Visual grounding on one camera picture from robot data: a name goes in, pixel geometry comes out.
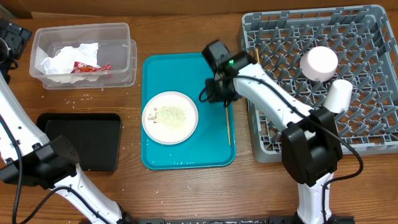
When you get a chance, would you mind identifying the white napkin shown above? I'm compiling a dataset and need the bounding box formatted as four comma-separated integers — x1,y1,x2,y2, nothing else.
40,42,99,83

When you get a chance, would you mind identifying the red sauce packet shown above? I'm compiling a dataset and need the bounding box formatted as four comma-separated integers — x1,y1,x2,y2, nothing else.
71,62,111,73

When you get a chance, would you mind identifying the small pink bowl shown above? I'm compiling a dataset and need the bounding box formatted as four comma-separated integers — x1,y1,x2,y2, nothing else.
299,46,338,82

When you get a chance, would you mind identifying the white paper cup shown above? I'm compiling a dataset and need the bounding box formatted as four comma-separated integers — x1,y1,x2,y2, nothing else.
323,80,353,114

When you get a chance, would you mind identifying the gray dishwasher rack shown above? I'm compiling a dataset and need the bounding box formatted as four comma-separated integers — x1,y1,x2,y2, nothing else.
241,5,397,155

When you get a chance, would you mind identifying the wooden chopstick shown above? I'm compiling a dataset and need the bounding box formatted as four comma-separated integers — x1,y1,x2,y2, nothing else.
225,107,231,146
255,48,260,64

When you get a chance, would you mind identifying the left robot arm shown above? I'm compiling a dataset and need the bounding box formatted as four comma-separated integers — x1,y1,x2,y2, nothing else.
1,39,136,223

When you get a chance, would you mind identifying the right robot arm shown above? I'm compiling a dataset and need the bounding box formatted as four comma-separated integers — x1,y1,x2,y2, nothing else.
199,40,343,223

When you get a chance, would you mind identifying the clear plastic waste bin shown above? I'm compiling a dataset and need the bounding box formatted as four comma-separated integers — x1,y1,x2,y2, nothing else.
29,22,137,90

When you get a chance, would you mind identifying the large white plate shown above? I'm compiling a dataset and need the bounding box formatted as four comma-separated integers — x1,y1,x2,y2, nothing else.
142,91,198,145

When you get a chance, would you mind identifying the teal serving tray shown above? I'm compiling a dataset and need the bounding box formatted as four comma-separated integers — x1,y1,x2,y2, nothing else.
141,53,236,170

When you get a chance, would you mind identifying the black rectangular tray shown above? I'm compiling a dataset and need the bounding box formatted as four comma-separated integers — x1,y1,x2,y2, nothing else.
36,113,121,172

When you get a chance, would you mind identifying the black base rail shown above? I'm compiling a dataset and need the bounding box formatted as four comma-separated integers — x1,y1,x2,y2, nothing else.
133,215,355,224

